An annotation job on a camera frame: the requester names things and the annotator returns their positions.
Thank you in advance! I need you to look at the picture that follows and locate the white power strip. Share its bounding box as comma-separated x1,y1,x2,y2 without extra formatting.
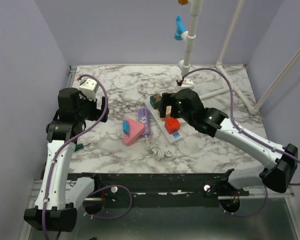
143,93,185,145

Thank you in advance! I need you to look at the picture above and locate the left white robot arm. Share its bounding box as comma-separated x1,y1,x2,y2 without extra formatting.
23,87,109,232

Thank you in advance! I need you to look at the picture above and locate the beige cube plug adapter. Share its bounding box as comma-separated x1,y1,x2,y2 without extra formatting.
165,106,172,119

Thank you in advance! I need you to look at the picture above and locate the dark green cube adapter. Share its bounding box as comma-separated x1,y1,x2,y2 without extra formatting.
149,93,162,110

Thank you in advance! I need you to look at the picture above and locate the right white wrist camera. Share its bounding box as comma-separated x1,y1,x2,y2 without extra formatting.
177,78,195,90

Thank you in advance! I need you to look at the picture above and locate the blue plug adapter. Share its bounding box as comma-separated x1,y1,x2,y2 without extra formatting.
122,119,130,135

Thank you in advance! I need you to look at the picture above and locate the blue pipe fitting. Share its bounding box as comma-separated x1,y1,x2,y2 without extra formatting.
174,16,186,41

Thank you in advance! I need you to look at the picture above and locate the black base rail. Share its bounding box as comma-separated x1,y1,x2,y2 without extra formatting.
67,170,249,210

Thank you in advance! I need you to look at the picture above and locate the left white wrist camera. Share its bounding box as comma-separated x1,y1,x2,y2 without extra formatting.
79,78,99,95

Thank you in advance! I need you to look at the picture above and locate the white pvc pipe stand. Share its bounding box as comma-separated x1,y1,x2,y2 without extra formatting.
178,0,254,114

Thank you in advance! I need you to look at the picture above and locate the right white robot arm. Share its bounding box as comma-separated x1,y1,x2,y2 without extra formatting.
158,88,298,196

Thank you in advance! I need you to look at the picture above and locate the red cube plug adapter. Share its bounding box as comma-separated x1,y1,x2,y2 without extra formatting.
164,117,181,135

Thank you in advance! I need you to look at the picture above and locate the green handled screwdriver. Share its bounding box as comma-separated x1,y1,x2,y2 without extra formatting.
74,143,84,152

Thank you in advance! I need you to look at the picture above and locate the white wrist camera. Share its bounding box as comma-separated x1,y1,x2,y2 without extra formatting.
177,78,195,90
79,78,99,95

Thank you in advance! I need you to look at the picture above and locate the pink triangular socket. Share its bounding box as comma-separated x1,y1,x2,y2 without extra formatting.
123,117,146,146

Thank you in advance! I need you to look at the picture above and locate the orange pipe fitting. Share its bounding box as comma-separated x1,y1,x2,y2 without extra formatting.
178,0,189,5

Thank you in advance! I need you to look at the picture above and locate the purple power strip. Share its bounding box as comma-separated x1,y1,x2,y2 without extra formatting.
138,107,151,136

